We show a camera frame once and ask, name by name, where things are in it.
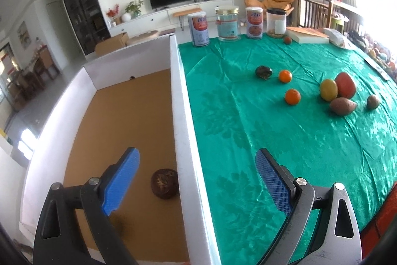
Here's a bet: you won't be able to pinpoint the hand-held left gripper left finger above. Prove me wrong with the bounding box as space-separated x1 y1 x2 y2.
33 146 141 265

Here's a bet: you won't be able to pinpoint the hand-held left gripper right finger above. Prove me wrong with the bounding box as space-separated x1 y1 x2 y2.
255 148 363 265

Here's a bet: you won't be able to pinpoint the dark brown wrinkled fruit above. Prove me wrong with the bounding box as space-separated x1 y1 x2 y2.
151 168 179 200

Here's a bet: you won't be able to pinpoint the white cardboard box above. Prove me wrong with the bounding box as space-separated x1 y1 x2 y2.
20 35 222 265

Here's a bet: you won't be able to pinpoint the sweet potato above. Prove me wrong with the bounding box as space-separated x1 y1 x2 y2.
329 98 358 116

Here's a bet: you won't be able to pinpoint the yellow green mango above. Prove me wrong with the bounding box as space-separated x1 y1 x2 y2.
320 79 338 102

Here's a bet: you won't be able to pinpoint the dark green brown fruit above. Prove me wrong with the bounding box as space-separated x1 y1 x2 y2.
256 65 273 80

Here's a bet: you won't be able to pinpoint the red apple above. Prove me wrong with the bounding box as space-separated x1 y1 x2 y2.
334 72 356 99

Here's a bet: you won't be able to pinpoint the brown kiwi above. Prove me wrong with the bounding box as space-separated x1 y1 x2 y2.
366 94 380 110

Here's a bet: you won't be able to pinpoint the green patterned tablecloth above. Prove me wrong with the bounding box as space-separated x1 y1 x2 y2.
177 34 397 265

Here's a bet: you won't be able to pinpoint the brown cardboard carton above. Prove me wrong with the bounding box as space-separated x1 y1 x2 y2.
95 32 129 56

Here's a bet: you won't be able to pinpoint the wooden dining chair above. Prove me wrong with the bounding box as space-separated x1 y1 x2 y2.
31 48 61 82

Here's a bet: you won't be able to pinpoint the low wooden stool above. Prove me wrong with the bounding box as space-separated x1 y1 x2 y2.
126 30 159 46

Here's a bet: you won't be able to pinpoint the thick white book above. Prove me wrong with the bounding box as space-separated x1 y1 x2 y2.
285 27 330 44

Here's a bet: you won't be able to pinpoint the white snack bag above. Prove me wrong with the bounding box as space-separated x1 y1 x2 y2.
323 28 357 50

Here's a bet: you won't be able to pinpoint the clear plastic jar black lid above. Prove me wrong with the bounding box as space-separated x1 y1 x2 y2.
266 8 286 37

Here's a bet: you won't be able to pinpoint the tall red label can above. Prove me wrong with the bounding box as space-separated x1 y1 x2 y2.
246 7 264 40

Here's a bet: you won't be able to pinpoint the white television cabinet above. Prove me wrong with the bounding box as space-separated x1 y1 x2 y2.
108 0 234 37

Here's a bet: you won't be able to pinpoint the glass jar with gold lid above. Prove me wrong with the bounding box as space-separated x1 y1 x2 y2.
215 6 241 42

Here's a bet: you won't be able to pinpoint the red flowers in vase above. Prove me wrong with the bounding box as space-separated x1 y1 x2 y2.
106 3 120 27

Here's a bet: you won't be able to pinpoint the small red label can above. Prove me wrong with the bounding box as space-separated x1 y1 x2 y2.
187 12 210 47

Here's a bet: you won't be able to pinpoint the pile of colourful toys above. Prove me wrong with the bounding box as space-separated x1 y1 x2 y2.
347 29 397 73

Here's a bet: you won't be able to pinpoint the bushy potted plant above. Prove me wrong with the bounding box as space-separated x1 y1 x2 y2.
125 0 144 18

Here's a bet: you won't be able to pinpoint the dark wooden chair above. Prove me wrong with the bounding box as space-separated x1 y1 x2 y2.
298 0 332 30

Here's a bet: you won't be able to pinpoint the wooden side table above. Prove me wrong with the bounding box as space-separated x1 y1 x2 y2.
173 8 202 31

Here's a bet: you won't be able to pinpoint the dark glass display cabinet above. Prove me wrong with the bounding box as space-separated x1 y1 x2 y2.
57 0 111 56

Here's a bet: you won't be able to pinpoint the wooden bench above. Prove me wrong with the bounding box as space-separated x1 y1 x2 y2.
329 0 365 33

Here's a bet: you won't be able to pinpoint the framed wall picture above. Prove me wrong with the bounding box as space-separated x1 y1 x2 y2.
17 21 32 46

